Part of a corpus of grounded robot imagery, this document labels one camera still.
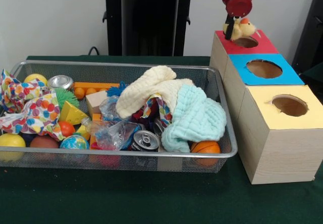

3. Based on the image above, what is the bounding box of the wooden three-hole sorting box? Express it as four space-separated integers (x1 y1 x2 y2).
209 29 323 185

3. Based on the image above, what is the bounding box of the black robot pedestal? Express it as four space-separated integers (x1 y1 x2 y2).
97 0 204 57

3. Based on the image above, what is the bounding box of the side table with green cloth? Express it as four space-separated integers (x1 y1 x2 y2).
300 62 323 86

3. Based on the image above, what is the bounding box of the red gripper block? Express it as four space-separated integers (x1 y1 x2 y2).
220 0 253 41

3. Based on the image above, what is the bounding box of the orange toy building block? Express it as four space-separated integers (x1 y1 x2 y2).
73 82 121 100

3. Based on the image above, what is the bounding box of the pale yellow duck plush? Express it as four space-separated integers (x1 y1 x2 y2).
223 18 262 41

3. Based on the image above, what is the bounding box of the silver drink can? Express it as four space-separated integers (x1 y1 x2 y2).
47 75 75 90

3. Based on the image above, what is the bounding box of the shallow wire mesh bin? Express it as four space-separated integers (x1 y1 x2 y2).
0 60 239 174

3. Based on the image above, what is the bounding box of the black drink can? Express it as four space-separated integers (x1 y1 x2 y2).
130 130 161 152

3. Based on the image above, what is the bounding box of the black cable loop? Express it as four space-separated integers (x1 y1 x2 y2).
87 46 102 57

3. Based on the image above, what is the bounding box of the cream waffle cloth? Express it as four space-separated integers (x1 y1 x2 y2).
115 65 195 120

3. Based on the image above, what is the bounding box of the dark green tablecloth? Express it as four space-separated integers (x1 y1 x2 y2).
0 54 323 224

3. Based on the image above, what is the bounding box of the mint waffle cloth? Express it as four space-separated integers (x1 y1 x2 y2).
160 84 227 153

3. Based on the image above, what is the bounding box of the blue green globe ball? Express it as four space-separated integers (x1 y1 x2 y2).
60 135 90 150

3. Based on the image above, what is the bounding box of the yellow ball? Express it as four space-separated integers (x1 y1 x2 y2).
0 133 27 162

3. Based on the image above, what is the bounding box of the colourful heart print cloth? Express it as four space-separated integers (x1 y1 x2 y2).
0 69 64 142

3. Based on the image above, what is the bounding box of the yellow cheese wedge toy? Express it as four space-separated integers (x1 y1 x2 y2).
58 100 89 126

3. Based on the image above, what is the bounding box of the orange toy basketball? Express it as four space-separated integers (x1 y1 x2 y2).
190 140 222 166

